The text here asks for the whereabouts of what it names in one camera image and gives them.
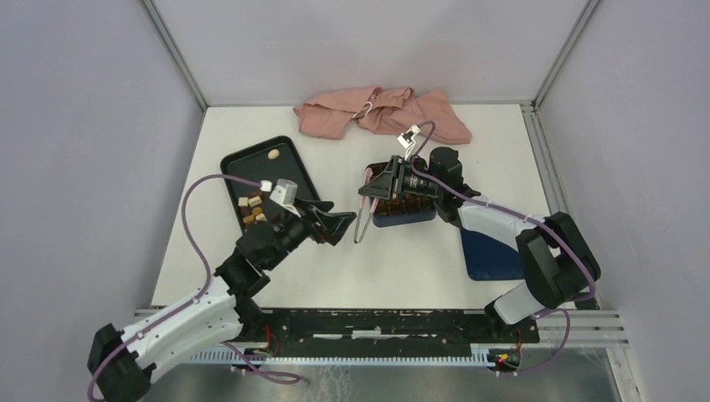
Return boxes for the white square chocolate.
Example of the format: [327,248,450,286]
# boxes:
[248,196,263,208]

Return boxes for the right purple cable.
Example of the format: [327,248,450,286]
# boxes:
[410,121,598,303]

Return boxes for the blue box lid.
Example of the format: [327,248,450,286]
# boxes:
[460,229,524,281]

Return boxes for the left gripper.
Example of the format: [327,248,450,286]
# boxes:
[265,197,357,270]

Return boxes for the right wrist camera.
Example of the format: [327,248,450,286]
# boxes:
[397,125,421,160]

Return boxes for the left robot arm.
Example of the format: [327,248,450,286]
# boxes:
[87,199,357,401]

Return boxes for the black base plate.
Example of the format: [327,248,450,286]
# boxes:
[232,308,540,358]

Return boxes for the white cable duct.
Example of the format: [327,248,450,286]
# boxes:
[183,344,492,368]

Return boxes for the pink silicone tongs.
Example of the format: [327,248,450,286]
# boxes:
[353,196,378,244]

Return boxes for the blue chocolate box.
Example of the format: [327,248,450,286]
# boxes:
[364,161,436,228]

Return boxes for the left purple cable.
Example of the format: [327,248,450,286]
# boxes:
[85,173,267,402]

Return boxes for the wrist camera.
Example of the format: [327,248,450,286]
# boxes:
[397,125,421,160]
[260,178,301,218]

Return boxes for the pink cloth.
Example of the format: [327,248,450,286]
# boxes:
[293,86,472,145]

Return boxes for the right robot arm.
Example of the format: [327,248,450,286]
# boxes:
[358,147,600,342]

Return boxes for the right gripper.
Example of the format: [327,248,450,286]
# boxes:
[358,156,442,201]

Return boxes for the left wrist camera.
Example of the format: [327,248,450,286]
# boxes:
[260,178,301,218]

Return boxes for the purple cable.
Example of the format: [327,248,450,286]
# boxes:
[85,173,267,402]
[410,121,598,303]

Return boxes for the black chocolate tray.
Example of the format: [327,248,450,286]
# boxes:
[220,136,321,231]

